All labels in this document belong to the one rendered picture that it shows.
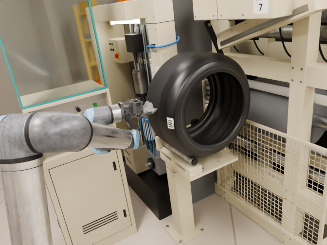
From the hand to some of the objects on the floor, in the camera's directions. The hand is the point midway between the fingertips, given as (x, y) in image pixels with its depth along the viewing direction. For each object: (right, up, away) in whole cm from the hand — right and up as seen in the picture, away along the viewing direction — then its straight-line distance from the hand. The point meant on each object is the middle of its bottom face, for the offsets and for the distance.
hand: (154, 110), depth 151 cm
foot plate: (+22, -96, +88) cm, 132 cm away
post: (+22, -96, +88) cm, 132 cm away
